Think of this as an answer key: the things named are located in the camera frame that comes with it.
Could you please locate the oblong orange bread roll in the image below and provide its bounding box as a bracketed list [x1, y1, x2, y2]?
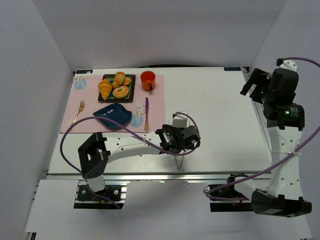
[112, 71, 126, 89]

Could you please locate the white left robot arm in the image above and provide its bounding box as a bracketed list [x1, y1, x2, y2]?
[77, 124, 201, 194]

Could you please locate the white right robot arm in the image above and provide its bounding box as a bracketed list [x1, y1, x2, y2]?
[234, 67, 312, 218]

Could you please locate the purple iridescent knife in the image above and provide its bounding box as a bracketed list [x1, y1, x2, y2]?
[144, 97, 150, 132]

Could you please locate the pink printed placemat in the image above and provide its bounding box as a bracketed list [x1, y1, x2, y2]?
[59, 74, 166, 134]

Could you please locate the orange mug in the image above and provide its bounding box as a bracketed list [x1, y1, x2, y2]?
[140, 70, 156, 92]

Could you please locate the dark blue leaf plate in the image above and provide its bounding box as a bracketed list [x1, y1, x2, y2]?
[92, 103, 132, 127]

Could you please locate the small round bun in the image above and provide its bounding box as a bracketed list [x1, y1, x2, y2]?
[122, 76, 132, 87]

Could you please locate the black square tray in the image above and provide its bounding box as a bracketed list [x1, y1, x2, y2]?
[97, 74, 136, 103]

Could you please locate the striped croissant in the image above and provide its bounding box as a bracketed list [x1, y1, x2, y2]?
[98, 78, 113, 101]

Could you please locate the gold fork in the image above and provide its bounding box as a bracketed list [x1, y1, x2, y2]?
[72, 100, 85, 125]

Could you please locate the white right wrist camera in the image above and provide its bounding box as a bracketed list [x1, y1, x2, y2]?
[276, 58, 297, 72]

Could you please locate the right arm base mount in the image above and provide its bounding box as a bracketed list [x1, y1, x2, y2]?
[210, 186, 253, 213]

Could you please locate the glazed ring doughnut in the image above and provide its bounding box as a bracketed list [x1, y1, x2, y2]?
[112, 85, 129, 99]

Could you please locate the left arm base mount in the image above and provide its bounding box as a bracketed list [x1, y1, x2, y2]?
[73, 182, 128, 210]

